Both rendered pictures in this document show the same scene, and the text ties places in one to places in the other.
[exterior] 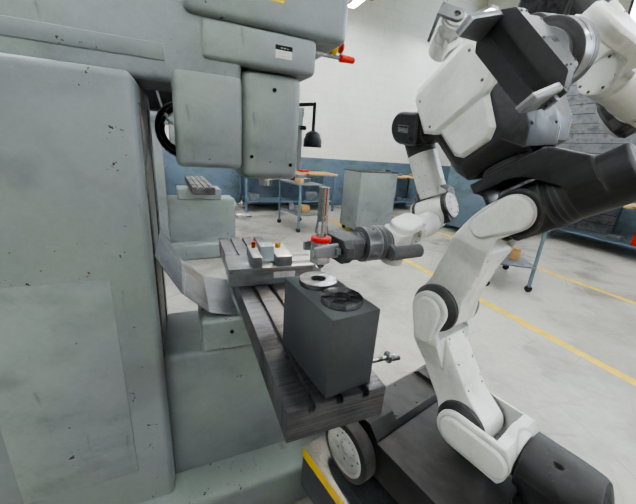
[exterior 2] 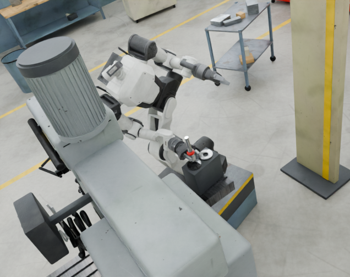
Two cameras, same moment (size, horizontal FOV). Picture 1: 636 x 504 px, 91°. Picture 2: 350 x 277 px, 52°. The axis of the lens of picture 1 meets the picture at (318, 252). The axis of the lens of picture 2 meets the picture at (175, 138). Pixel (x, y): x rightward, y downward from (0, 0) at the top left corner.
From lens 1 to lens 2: 2.10 m
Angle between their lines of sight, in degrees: 78
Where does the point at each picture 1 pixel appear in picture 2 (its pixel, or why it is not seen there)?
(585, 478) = (206, 139)
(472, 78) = (149, 79)
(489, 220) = (169, 110)
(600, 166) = (176, 79)
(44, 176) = not seen: hidden behind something
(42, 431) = not seen: outside the picture
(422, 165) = (124, 118)
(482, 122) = (156, 89)
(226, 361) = not seen: hidden behind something
